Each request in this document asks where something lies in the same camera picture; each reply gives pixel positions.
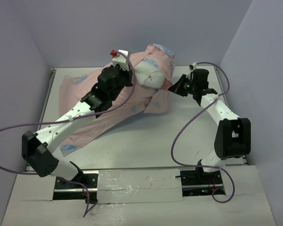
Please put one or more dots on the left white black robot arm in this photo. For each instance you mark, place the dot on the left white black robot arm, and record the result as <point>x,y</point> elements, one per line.
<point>38,147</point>

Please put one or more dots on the silver base mounting rail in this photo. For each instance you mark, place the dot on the silver base mounting rail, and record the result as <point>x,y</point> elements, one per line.
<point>140,185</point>

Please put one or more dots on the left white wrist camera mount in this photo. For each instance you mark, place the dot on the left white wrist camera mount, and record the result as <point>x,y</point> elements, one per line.
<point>120,60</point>

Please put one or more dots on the white pillow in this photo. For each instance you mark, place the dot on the white pillow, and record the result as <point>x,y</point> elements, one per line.
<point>148,75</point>

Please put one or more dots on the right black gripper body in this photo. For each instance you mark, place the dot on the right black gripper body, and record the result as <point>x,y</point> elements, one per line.
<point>190,86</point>

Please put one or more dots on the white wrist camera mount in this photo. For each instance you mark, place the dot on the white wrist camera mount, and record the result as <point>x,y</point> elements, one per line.
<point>193,67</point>
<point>120,60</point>

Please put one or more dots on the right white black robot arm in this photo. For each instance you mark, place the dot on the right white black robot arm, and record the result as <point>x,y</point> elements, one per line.
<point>233,136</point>

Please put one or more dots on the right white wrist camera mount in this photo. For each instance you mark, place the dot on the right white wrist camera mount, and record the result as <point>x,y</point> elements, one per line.
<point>193,67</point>

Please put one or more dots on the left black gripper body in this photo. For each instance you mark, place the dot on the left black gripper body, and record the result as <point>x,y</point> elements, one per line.
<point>122,78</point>

